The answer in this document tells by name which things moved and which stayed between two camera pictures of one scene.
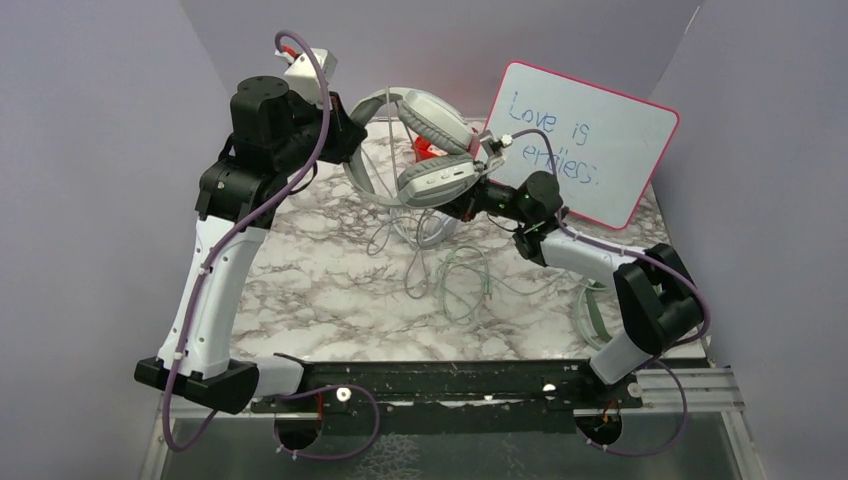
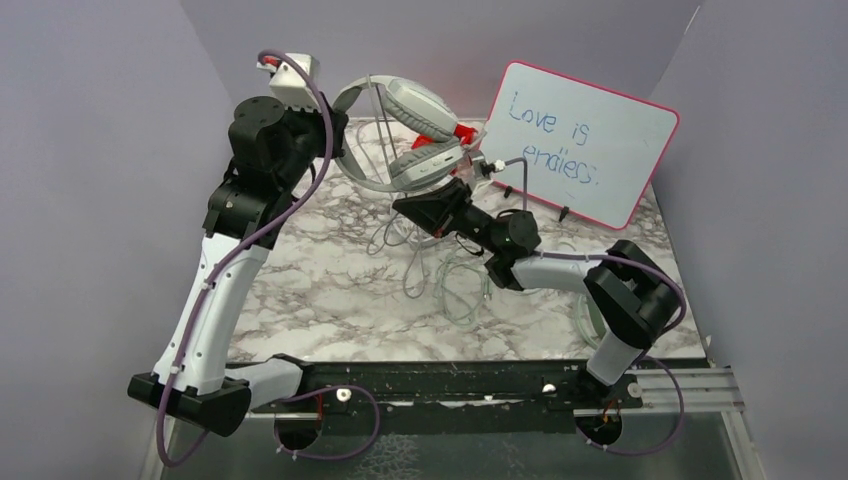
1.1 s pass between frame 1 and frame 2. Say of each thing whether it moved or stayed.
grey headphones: moved
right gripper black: moved
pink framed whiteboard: stayed
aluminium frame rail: stayed
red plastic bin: moved
